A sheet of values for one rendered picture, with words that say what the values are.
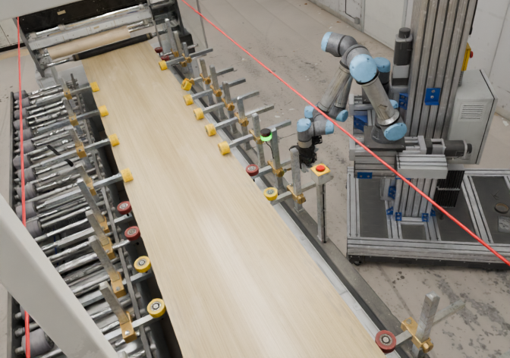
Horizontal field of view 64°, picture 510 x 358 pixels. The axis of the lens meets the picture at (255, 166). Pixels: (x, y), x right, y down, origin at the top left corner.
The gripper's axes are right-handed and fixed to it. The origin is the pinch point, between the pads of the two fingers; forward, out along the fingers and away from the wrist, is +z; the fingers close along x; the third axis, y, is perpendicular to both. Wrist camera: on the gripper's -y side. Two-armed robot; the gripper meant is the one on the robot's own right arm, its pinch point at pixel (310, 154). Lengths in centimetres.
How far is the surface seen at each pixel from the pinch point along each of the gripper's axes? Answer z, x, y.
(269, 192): -9.1, -24.9, -42.3
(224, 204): -9, -19, -68
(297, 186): -10.4, -30.8, -27.1
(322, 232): 4, -57, -27
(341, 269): 12, -77, -29
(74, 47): -26, 250, -117
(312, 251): 20, -54, -33
